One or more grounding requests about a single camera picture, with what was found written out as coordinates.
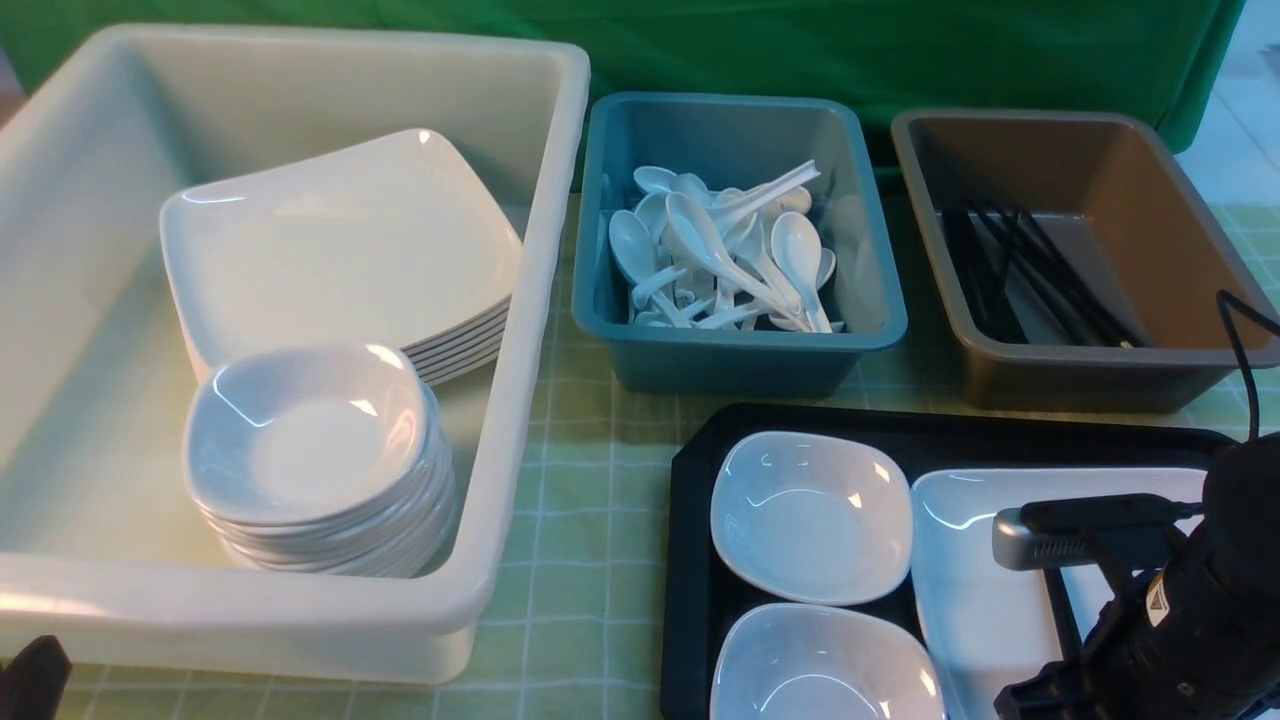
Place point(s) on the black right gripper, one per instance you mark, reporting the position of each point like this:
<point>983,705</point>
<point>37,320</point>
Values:
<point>1180,642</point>

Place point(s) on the white square rice plate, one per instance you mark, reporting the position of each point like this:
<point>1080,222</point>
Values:
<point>985,626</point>

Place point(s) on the white bowl tray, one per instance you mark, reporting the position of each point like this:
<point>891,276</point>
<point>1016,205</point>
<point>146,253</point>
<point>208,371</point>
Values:
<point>813,519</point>
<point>801,661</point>

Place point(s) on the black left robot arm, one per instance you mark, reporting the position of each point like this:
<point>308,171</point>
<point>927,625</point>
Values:
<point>33,683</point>

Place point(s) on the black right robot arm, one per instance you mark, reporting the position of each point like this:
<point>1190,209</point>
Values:
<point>1237,527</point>

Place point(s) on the black serving tray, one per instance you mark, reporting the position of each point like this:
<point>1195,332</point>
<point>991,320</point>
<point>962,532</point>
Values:
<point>704,598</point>

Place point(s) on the black chopsticks bundle in bin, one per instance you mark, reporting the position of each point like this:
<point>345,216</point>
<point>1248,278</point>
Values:
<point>999,254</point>

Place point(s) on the brown plastic bin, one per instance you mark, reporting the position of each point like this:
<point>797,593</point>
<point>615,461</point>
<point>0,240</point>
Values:
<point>1107,190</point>

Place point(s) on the green backdrop cloth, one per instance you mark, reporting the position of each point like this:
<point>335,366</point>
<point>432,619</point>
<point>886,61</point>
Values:
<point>1154,61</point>

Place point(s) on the green checked tablecloth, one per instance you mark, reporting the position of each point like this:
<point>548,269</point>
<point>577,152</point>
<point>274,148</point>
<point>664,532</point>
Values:
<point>572,629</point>

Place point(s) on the white spoon top front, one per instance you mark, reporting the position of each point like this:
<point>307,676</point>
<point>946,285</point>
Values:
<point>698,239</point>

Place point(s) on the teal plastic bin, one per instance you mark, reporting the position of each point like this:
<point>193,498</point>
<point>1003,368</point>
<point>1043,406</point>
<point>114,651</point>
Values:
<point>738,141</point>

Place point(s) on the stack of white bowls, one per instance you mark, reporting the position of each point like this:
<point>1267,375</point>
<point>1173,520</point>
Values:
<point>328,459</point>

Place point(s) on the stack of white square plates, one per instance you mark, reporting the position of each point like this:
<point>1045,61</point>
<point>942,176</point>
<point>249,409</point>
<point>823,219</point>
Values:
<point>395,241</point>

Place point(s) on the large white plastic tub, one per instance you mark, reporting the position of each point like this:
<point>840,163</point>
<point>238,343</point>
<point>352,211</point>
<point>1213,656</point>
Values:
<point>142,110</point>

